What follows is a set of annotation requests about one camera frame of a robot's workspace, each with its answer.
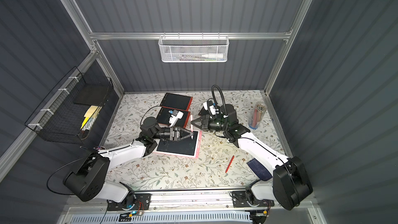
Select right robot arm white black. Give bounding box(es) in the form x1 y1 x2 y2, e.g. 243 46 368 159
190 104 313 211

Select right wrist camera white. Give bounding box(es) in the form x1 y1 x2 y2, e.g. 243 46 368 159
203 99 218 118

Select white wire mesh basket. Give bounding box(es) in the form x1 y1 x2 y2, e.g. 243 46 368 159
158 36 230 63

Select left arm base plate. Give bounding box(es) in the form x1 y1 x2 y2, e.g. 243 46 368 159
107 194 152 211

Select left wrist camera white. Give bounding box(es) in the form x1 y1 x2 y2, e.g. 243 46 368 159
169 110 183 127

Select white marker in basket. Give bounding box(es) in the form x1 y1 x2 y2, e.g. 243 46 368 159
201 54 224 60

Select red tablet front with scribbles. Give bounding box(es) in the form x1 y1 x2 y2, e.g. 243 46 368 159
157 107 191 128

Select black wire wall basket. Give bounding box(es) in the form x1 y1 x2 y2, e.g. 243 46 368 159
24 67 114 145

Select pink white writing tablet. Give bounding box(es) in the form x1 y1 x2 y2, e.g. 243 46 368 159
154 130 202 159

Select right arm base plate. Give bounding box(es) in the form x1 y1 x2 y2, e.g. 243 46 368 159
229 190 275 208

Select dark blue notebook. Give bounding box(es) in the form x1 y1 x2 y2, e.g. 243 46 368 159
247 159 273 181

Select yellow sticky notes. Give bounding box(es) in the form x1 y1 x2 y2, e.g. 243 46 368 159
81 105 102 131

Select red stylus diagonal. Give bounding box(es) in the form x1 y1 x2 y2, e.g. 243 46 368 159
225 156 235 173

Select clear cup of pencils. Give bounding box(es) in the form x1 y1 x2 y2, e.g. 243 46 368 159
248 103 267 130

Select black pad in basket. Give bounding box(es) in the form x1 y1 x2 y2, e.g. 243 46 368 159
73 84 112 106

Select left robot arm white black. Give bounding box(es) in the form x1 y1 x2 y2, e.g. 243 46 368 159
63 117 193 207

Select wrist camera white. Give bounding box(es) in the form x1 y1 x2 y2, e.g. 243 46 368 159
203 99 218 118
169 110 183 127

